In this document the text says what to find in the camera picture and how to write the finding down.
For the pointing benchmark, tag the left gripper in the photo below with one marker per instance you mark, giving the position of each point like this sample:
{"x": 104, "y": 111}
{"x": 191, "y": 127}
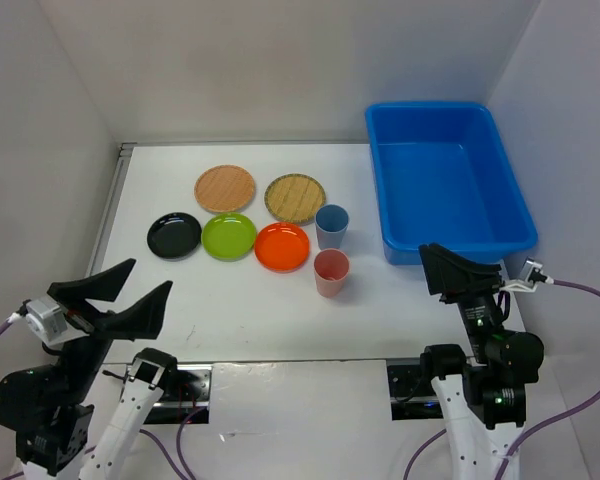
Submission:
{"x": 141, "y": 318}

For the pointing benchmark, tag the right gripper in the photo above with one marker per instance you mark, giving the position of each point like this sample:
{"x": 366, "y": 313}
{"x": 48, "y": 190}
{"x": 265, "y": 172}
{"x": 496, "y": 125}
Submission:
{"x": 442, "y": 267}

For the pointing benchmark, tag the black plastic plate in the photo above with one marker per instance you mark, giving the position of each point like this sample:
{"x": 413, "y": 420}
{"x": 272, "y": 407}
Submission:
{"x": 174, "y": 236}

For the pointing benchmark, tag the green plastic plate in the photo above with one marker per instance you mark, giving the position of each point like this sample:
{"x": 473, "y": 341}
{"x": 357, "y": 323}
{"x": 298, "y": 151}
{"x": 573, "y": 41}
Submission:
{"x": 228, "y": 236}

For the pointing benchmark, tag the blue plastic cup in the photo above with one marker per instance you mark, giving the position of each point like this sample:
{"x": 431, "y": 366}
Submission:
{"x": 331, "y": 223}

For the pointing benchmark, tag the light wooden woven plate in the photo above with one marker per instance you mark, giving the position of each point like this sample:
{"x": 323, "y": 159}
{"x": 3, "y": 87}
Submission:
{"x": 224, "y": 188}

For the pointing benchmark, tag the orange plastic plate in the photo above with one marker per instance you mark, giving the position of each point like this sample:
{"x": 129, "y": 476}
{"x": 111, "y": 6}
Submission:
{"x": 282, "y": 247}

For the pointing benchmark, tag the green-rimmed bamboo woven plate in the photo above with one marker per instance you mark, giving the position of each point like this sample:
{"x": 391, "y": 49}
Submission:
{"x": 294, "y": 198}

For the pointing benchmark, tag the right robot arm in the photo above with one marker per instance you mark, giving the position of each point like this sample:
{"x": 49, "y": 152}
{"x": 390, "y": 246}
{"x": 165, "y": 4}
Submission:
{"x": 483, "y": 396}

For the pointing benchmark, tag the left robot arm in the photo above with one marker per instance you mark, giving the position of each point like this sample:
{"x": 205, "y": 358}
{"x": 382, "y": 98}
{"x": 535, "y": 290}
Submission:
{"x": 45, "y": 405}

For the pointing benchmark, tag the blue plastic bin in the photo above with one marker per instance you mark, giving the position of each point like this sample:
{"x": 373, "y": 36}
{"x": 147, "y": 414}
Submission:
{"x": 442, "y": 176}

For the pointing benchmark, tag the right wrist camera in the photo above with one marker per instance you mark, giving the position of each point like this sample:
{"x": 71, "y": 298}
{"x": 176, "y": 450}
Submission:
{"x": 530, "y": 277}

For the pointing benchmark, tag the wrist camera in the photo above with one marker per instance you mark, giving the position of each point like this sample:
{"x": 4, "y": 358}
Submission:
{"x": 45, "y": 318}
{"x": 530, "y": 277}

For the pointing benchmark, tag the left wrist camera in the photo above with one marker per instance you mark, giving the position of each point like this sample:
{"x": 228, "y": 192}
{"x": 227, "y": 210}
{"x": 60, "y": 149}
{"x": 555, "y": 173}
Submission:
{"x": 45, "y": 318}

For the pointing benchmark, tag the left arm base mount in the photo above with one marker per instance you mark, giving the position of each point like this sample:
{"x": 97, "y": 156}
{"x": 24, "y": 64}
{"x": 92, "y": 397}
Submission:
{"x": 180, "y": 395}

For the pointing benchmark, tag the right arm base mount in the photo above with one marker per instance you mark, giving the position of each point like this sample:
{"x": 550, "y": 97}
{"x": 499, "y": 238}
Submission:
{"x": 411, "y": 395}

